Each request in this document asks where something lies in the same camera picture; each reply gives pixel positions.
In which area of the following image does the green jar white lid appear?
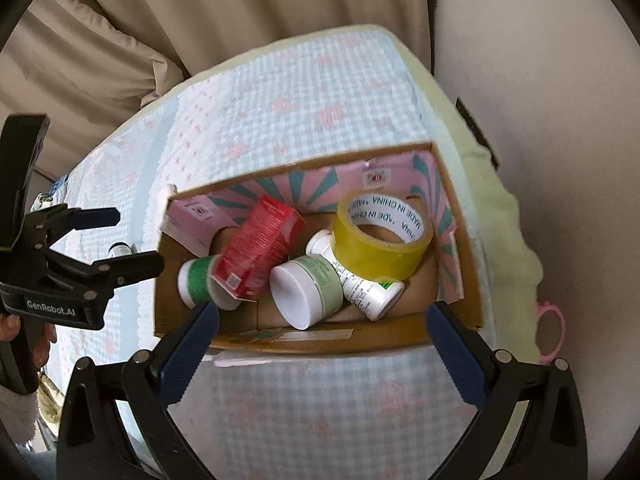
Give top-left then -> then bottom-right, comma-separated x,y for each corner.
177,255 -> 241,311

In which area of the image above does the pink patterned cardboard box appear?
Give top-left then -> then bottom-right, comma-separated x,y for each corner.
154,144 -> 486,354

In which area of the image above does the pink plastic ring object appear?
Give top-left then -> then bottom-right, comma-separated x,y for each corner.
536,301 -> 566,364

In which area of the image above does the white squeeze tube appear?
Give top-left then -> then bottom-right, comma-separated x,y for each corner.
306,229 -> 405,322

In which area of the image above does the person's left hand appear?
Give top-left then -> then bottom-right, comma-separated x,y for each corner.
0,314 -> 58,367

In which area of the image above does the black-lid grey Metal DX jar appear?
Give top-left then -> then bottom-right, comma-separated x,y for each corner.
107,242 -> 134,258

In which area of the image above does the beige curtain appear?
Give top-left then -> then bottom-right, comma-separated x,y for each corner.
1,0 -> 434,179

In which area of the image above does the yellow packing tape roll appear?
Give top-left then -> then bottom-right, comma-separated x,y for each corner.
332,191 -> 433,281

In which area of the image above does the red rectangular carton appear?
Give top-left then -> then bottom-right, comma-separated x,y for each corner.
212,195 -> 305,301

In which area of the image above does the pale green white-lid jar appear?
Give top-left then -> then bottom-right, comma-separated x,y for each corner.
269,255 -> 344,330

